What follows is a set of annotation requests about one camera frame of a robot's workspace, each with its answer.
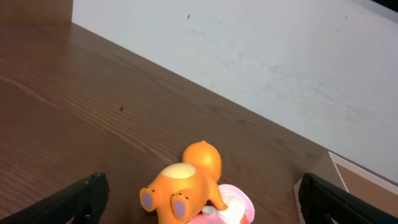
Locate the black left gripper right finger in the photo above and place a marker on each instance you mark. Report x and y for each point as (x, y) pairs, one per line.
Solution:
(321, 202)

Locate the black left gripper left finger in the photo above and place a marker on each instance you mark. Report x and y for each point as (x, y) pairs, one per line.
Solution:
(82, 202)

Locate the orange dinosaur toy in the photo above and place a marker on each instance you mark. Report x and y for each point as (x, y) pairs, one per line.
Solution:
(181, 190)

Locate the white cardboard box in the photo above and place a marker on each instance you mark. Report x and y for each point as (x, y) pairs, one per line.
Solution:
(354, 180)

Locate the white pink duck toy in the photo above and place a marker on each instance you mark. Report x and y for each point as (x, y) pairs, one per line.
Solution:
(240, 209)

